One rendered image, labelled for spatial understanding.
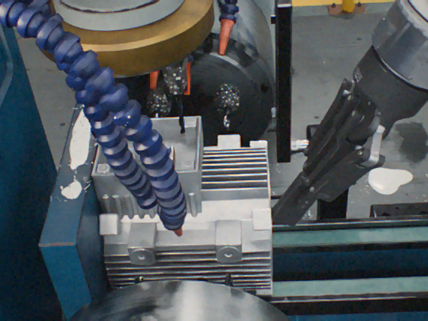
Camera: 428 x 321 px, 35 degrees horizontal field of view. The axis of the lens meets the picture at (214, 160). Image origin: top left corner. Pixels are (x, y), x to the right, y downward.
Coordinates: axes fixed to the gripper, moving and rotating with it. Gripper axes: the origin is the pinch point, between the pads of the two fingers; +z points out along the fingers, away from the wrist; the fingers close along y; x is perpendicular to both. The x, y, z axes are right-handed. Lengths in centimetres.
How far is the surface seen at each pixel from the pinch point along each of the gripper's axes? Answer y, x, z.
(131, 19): 0.2, -25.2, -13.5
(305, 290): -1.3, 10.5, 15.4
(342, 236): -10.6, 15.8, 12.3
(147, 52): 2.4, -23.0, -12.2
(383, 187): -31.9, 31.0, 17.0
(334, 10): -233, 88, 75
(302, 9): -238, 76, 84
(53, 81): -71, -27, 50
